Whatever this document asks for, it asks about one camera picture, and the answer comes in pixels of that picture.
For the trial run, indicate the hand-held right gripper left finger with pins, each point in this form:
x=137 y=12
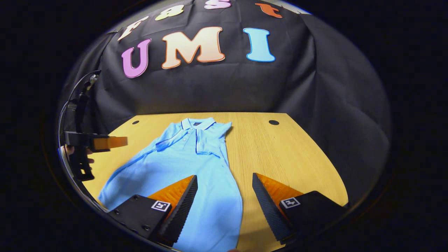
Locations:
x=183 y=206

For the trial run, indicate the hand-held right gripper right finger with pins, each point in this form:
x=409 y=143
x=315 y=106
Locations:
x=267 y=206

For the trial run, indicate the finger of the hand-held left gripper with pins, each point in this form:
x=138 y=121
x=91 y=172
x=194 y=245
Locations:
x=110 y=142

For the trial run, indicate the light blue polo T-shirt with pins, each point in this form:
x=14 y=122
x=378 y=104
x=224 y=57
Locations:
x=196 y=168

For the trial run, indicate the black backdrop cloth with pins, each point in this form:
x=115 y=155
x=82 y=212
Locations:
x=217 y=87

